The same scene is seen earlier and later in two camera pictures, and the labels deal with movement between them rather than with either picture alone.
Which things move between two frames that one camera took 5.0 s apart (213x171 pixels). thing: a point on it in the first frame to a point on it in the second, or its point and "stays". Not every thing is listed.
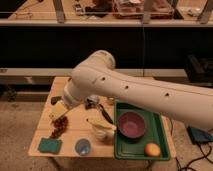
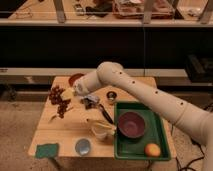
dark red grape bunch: [59, 125] to [56, 96]
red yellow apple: [152, 150] stays
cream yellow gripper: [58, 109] to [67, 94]
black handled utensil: [105, 114] stays
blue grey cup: [82, 147] stays
